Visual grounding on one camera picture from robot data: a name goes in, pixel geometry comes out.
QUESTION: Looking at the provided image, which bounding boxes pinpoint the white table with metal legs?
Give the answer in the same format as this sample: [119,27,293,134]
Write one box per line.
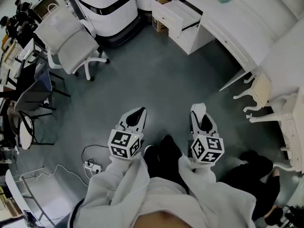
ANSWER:
[4,167,56,227]

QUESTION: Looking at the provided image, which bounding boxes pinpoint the white office chair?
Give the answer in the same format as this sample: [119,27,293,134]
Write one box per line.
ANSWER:
[34,3,111,82]

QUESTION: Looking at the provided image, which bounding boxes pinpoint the white drawer with brass knob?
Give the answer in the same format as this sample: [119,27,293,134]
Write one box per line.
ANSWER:
[202,19,250,67]

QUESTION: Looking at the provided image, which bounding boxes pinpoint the white chair with black frame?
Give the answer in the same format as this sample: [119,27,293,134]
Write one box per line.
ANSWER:
[18,112,56,151]

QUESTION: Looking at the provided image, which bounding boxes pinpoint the white office desk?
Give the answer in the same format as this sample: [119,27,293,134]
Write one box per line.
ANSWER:
[0,38,46,93]

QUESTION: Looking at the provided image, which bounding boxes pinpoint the white power strip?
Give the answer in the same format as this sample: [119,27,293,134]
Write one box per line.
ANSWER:
[84,160,103,174]

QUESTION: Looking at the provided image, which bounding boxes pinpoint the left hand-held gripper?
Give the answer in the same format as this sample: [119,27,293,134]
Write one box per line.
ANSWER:
[108,107,147,161]

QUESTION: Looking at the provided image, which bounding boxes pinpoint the person's left forearm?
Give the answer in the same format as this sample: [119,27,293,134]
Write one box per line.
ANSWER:
[104,152,143,190]

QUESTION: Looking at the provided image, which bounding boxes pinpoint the grey chair with black legs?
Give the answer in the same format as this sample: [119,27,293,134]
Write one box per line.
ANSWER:
[13,70,72,119]

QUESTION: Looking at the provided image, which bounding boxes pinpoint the white carved-leg table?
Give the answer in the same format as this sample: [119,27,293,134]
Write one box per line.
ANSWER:
[246,86,304,174]

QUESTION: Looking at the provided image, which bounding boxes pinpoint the black cable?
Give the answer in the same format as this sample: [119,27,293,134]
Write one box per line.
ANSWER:
[81,144,110,166]

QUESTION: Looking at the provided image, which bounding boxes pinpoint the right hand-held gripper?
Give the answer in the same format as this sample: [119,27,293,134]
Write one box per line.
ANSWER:
[190,112,225,163]

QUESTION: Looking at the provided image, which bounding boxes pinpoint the person's white hooded top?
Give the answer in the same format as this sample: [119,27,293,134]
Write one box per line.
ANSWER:
[54,155,258,228]

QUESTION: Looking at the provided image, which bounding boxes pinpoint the person's legs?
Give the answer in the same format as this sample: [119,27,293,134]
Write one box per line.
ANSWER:
[143,134,190,195]

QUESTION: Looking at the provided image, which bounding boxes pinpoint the white cable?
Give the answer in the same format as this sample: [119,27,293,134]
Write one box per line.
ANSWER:
[14,163,89,188]

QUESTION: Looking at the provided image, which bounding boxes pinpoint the person's right forearm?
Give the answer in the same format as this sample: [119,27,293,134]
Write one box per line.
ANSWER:
[187,161,217,184]

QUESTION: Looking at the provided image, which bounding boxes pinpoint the white carved stool beige cushion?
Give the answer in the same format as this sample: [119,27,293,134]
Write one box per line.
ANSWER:
[232,70,274,114]

